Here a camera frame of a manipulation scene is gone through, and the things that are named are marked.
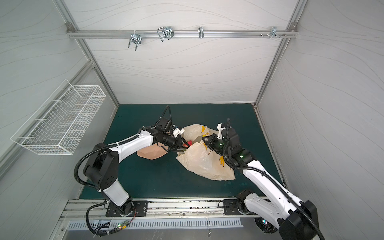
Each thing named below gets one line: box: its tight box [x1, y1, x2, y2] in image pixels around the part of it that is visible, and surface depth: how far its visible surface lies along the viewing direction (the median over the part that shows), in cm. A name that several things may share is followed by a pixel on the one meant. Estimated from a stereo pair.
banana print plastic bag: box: [176, 124, 236, 181], surface depth 77 cm
